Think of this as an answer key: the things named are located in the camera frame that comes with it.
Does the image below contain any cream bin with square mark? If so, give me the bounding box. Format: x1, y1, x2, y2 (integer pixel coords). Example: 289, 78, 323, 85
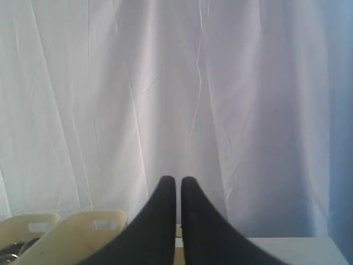
174, 224, 185, 265

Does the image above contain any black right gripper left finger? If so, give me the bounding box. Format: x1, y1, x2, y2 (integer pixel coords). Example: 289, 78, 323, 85
80, 176, 177, 265

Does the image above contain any cream bin with triangle mark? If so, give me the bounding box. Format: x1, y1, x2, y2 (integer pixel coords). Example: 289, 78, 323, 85
13, 210, 128, 265

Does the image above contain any stainless steel bowl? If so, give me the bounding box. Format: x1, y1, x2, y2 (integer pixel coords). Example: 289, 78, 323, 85
1, 237, 40, 264

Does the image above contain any cream bin with circle mark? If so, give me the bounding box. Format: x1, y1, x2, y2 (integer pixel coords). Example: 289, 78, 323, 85
1, 214, 60, 249

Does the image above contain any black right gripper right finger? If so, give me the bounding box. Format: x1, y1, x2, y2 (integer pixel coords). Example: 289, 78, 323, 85
181, 176, 285, 265

